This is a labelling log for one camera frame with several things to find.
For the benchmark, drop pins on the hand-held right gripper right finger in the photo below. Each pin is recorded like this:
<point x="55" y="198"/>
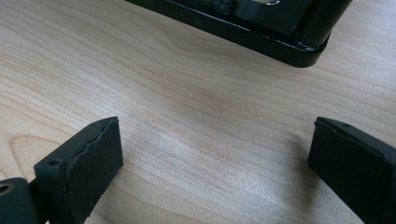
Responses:
<point x="355" y="165"/>

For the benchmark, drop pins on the red and black two-tier rack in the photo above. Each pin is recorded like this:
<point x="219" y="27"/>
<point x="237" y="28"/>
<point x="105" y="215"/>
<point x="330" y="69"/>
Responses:
<point x="274" y="34"/>

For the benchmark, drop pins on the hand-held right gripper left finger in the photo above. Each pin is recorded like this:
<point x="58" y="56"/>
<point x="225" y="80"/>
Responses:
<point x="84" y="168"/>

